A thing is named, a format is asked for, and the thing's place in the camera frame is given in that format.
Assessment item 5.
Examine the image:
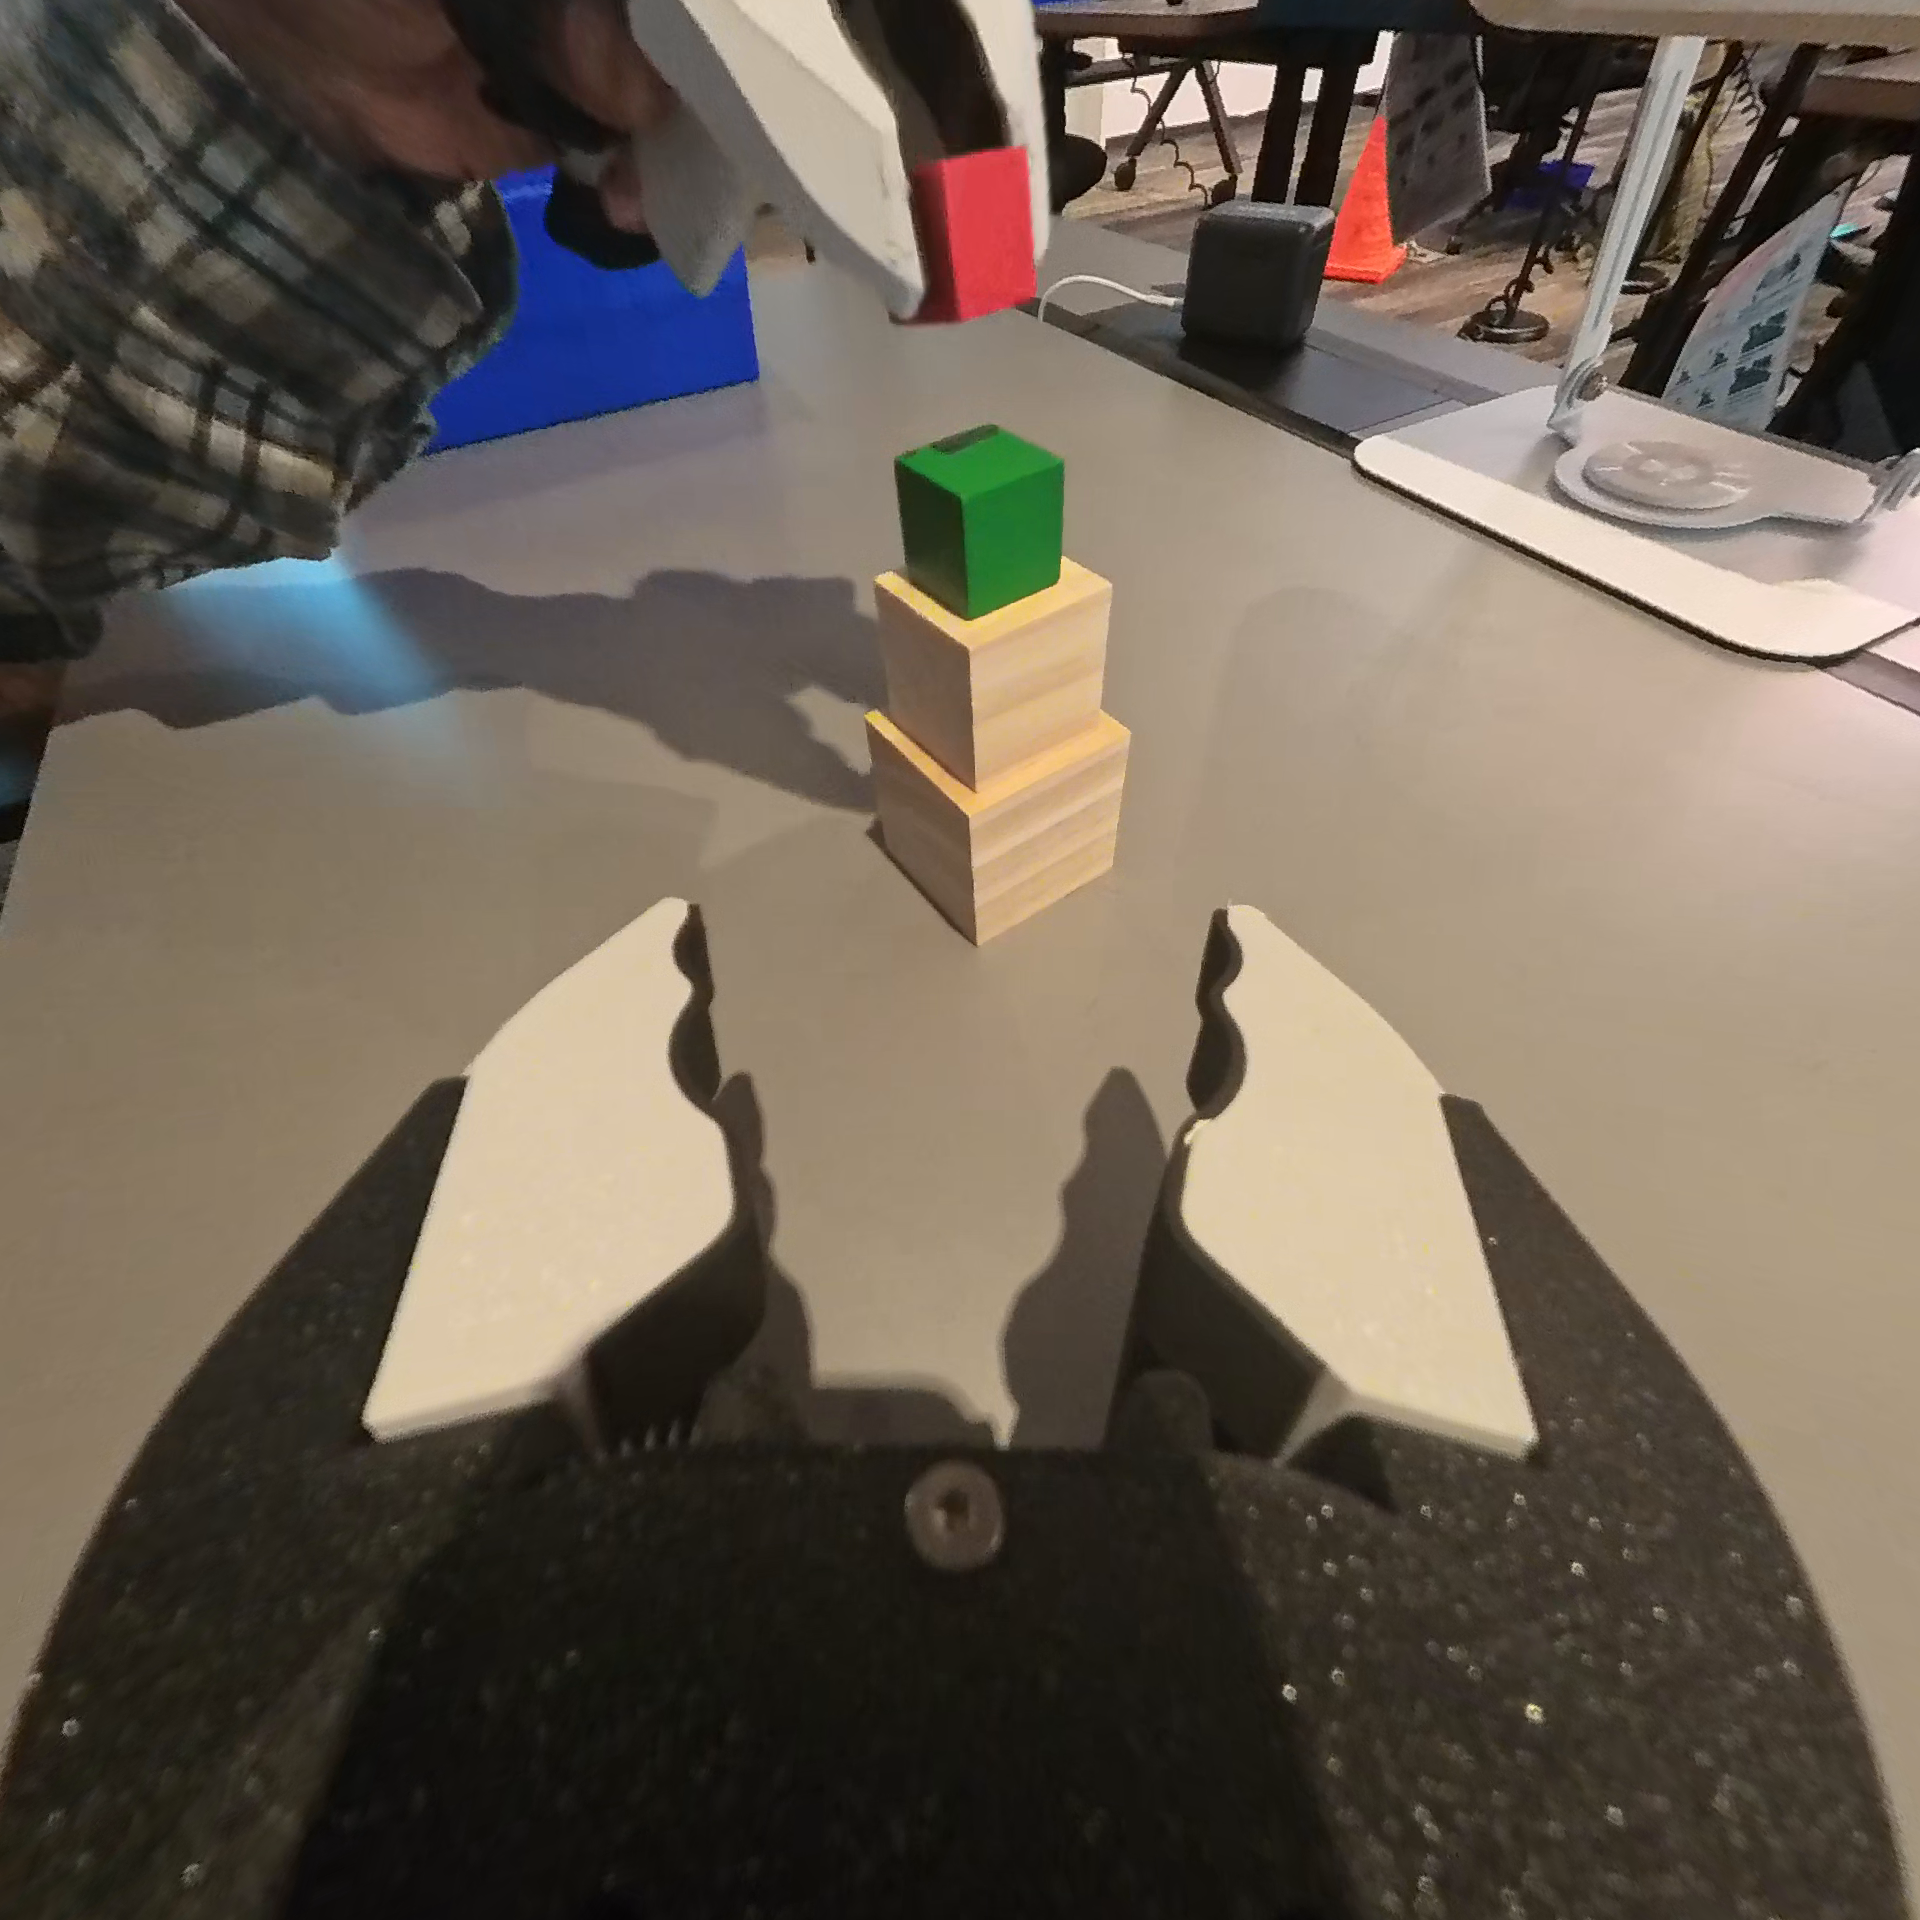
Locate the person's left forearm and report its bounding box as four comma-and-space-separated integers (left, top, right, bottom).
0, 0, 520, 662

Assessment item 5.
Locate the black desk strip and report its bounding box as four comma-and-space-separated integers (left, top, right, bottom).
1021, 290, 1517, 456

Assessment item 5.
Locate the small red wooden cube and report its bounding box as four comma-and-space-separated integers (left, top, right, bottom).
906, 143, 1047, 327

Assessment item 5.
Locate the large pale wooden cube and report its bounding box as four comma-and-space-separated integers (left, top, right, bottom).
865, 709, 1132, 948

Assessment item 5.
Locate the dark wooden table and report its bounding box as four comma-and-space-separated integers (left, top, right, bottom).
1036, 0, 1382, 205

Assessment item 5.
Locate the orange traffic cone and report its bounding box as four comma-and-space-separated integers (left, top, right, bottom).
1324, 117, 1409, 284

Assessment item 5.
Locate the medium pale wooden cube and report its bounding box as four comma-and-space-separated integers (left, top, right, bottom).
874, 555, 1115, 795

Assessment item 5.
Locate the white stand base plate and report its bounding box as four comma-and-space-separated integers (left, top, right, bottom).
1353, 380, 1920, 662

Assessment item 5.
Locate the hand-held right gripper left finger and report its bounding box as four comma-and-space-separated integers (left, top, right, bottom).
360, 898, 772, 1448

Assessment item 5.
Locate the person's left hand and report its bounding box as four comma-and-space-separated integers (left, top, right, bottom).
195, 0, 561, 185

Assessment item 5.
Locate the grey printed sign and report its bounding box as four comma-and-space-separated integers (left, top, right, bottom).
1382, 29, 1495, 248

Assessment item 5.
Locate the white tablet stand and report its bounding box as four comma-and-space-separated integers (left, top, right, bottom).
1546, 29, 1920, 535

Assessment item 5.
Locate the blue plastic bin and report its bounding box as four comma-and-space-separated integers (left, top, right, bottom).
422, 166, 763, 456

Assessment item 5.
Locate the black coiled cable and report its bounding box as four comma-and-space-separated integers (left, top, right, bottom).
1460, 226, 1555, 351

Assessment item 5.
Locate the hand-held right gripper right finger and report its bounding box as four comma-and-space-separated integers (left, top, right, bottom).
1141, 903, 1543, 1469

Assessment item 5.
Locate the dark grey cube device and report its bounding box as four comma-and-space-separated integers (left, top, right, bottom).
1179, 200, 1338, 353

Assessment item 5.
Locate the printed display card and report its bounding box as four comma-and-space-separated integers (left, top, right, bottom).
1662, 184, 1852, 433

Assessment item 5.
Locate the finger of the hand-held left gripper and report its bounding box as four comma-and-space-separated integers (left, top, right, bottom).
900, 0, 1053, 264
626, 0, 930, 327

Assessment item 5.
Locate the green wooden cube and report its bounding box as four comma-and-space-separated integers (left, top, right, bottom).
894, 423, 1069, 620

